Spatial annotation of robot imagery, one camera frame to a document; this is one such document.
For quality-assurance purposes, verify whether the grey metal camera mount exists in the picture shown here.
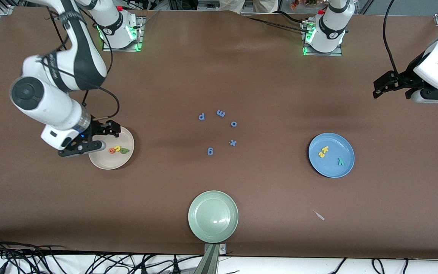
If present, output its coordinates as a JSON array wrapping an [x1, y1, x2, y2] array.
[[203, 243, 227, 274]]

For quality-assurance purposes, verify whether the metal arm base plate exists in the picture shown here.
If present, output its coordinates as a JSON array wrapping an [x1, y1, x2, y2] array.
[[102, 14, 144, 52], [302, 19, 343, 57]]

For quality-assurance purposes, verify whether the pale green plate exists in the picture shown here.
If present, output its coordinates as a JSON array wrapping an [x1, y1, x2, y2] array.
[[188, 190, 239, 243]]

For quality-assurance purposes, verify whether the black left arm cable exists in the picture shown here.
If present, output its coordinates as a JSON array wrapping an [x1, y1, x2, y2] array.
[[382, 0, 399, 73]]

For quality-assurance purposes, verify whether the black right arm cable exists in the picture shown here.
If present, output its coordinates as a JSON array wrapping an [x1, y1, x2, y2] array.
[[44, 0, 121, 119]]

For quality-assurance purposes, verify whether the grey table cable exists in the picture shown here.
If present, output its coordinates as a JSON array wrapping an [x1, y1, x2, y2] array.
[[141, 11, 160, 29]]

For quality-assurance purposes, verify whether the person in beige trousers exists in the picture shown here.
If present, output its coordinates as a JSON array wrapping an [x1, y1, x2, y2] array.
[[219, 0, 279, 14]]

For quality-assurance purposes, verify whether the brown table mat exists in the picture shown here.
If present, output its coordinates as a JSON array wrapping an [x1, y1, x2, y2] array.
[[0, 7, 438, 261]]

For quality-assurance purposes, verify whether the blue plate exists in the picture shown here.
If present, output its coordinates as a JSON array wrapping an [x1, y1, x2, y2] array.
[[308, 133, 355, 178]]

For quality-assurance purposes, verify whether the black table cable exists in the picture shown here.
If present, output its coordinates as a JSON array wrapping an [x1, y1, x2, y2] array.
[[276, 11, 308, 24], [241, 16, 308, 35]]

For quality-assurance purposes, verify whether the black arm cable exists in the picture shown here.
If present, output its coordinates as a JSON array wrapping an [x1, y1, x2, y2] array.
[[44, 0, 121, 119], [382, 0, 399, 73]]

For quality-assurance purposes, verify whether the beige plate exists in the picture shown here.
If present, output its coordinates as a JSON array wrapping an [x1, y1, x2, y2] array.
[[88, 126, 135, 170]]

